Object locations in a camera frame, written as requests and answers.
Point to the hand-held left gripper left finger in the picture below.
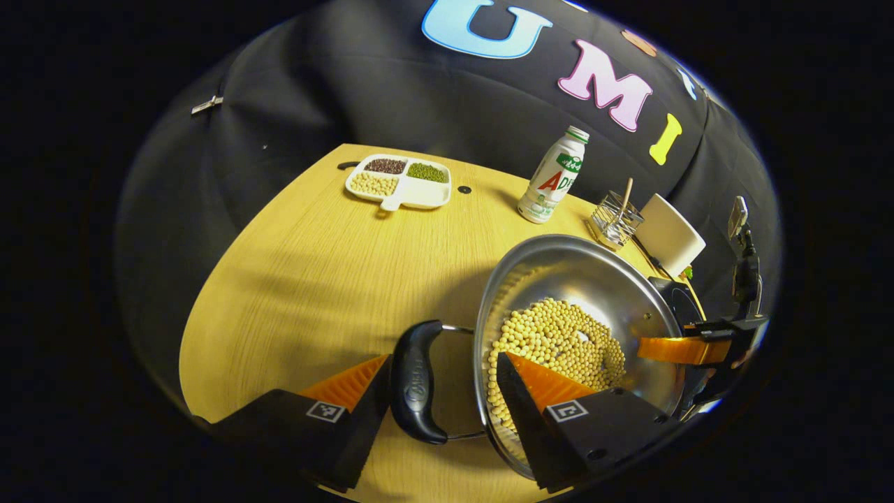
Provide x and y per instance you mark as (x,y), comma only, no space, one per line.
(367,426)

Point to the silver metal clip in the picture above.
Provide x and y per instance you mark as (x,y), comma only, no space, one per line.
(207,105)

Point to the white toaster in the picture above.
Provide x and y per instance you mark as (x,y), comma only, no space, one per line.
(670,234)

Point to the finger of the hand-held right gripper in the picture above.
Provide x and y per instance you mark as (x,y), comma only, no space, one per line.
(681,351)
(719,327)

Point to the wooden spoon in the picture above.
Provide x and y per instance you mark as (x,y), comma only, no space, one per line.
(626,192)

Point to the white drink bottle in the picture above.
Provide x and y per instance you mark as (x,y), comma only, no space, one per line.
(552,181)

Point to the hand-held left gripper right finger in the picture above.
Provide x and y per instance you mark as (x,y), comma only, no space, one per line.
(520,419)

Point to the pile of yellow soybeans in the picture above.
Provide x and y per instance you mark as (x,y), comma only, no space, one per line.
(552,335)

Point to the black induction cooktop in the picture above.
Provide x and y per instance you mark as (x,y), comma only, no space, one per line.
(681,300)

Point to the white divided dish of beans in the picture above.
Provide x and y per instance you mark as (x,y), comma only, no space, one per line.
(419,195)

